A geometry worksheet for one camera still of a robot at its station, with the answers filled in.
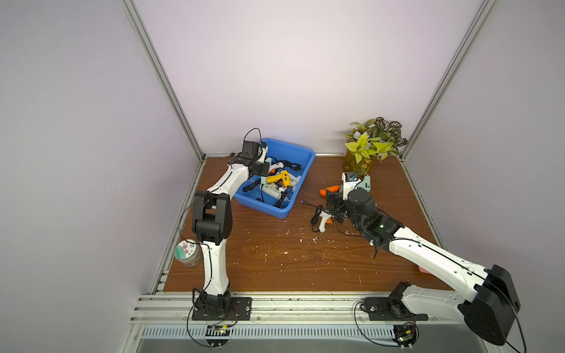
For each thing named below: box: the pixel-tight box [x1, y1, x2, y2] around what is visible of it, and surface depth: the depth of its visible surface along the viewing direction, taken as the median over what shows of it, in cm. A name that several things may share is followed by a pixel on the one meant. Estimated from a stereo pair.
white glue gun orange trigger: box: [267, 161, 284, 174], surface depth 112 cm
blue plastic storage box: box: [233, 138, 316, 220], surface depth 105 cm
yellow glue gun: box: [266, 169, 292, 187], surface depth 105 cm
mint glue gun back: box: [356, 173, 372, 193], surface depth 108 cm
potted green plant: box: [345, 116, 409, 178], surface depth 97 cm
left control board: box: [204, 324, 232, 348], surface depth 72 cm
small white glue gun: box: [318, 210, 333, 234], surface depth 96 cm
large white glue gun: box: [260, 182, 287, 200], surface depth 104 cm
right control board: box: [392, 323, 418, 348], surface depth 71 cm
